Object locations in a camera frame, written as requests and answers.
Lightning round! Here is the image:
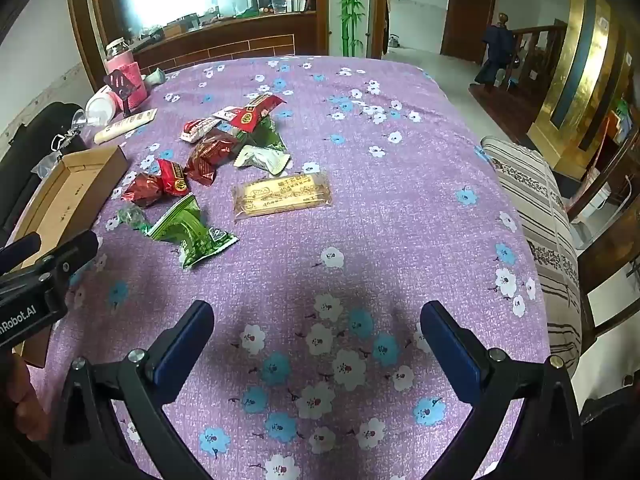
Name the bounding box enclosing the small dark red snack packet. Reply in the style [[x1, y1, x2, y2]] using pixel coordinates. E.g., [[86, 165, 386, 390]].
[[121, 172, 163, 207]]

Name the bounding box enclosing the wooden stair railing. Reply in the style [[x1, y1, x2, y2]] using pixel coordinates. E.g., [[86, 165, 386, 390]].
[[512, 22, 569, 92]]

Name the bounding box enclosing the purple floral tablecloth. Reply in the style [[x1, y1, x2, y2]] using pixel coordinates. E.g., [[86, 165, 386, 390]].
[[15, 52, 556, 480]]

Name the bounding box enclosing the gold framed wall panel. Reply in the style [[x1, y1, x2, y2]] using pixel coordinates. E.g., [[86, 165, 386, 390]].
[[526, 0, 632, 182]]

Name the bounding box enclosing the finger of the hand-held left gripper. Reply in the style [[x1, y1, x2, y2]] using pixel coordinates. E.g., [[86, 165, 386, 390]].
[[0, 232, 42, 273], [30, 231, 99, 282]]

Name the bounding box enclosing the large dark red snack packet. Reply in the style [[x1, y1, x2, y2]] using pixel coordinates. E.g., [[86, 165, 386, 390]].
[[184, 129, 247, 187]]

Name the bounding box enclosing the bamboo wall sticker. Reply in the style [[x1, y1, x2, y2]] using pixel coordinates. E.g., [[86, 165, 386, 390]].
[[336, 0, 367, 57]]

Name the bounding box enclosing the clear green-edged snack packet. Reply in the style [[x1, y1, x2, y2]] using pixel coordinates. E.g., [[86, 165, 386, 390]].
[[116, 204, 147, 234]]

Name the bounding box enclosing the bright red snack packet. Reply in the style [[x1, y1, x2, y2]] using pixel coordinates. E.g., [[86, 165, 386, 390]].
[[156, 158, 190, 197], [229, 94, 287, 132]]

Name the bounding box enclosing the brown wooden door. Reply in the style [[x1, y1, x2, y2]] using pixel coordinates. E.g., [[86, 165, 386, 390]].
[[440, 0, 500, 64]]

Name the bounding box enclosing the white and green snack packet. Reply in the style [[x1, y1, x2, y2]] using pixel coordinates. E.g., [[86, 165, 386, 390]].
[[234, 144, 292, 177]]

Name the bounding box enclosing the yellow cracker packet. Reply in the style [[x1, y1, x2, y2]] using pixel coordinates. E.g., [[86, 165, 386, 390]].
[[234, 171, 334, 219]]

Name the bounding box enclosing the black leather sofa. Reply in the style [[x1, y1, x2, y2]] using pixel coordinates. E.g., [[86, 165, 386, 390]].
[[0, 102, 87, 233]]

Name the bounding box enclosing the cardboard box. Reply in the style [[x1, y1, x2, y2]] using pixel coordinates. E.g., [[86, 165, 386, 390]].
[[10, 145, 128, 368]]

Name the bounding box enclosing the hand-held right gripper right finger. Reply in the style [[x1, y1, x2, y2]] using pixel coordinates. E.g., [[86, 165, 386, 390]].
[[420, 301, 583, 480]]

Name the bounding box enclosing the black slotted spatula stand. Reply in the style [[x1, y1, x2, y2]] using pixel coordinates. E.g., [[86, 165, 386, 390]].
[[102, 70, 144, 112]]

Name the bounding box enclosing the clear plastic bag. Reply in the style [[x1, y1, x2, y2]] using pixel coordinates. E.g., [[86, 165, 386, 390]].
[[31, 150, 70, 182]]

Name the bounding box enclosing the striped seat cushion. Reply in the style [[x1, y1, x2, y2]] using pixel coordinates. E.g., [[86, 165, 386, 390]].
[[479, 136, 584, 367]]

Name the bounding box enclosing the cream squeeze tube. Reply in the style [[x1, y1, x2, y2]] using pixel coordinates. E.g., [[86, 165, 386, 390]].
[[94, 108, 159, 144]]

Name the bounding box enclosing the person's left hand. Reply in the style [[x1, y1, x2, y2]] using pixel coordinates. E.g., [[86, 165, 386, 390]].
[[5, 355, 48, 428]]

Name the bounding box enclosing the white plastic tub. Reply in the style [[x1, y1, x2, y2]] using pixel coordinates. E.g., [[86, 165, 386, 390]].
[[84, 86, 122, 127]]

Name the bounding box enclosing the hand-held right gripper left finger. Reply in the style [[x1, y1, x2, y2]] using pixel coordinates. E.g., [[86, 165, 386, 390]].
[[50, 300, 216, 480]]

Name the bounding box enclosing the white plastic bucket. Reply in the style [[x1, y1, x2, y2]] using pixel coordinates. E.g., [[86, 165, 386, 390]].
[[569, 184, 612, 222]]

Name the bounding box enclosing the wooden chair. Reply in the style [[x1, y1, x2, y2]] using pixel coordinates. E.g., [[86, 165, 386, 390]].
[[564, 155, 640, 353]]

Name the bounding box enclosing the wooden counter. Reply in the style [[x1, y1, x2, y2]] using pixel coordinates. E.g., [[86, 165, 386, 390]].
[[131, 10, 319, 74]]

